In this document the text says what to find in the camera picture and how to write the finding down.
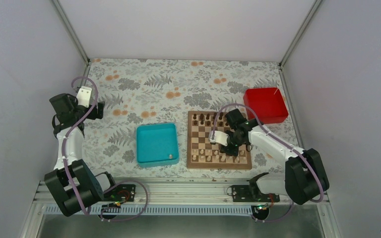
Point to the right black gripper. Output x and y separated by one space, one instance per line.
233 152

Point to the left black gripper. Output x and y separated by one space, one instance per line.
93 115

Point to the teal plastic tray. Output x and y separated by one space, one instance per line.
154 144

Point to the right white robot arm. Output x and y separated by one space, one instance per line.
304 178

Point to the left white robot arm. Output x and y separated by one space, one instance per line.
71 183

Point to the wooden chess board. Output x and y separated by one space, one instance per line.
198 132

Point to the floral patterned table mat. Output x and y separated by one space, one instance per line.
148 91

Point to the red plastic box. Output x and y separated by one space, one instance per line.
267 103

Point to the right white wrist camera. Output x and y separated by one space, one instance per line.
218 137

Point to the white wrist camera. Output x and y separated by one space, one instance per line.
218 137
83 96

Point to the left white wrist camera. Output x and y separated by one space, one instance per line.
83 96

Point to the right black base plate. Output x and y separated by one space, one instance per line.
246 193

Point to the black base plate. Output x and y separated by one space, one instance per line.
122 193
246 193

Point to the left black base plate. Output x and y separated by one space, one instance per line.
122 193

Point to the left aluminium frame post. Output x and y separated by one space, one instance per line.
69 28

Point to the aluminium frame post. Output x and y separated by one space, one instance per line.
69 28
306 22

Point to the aluminium front rail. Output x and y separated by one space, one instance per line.
184 197

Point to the right aluminium frame post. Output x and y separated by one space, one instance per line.
306 22

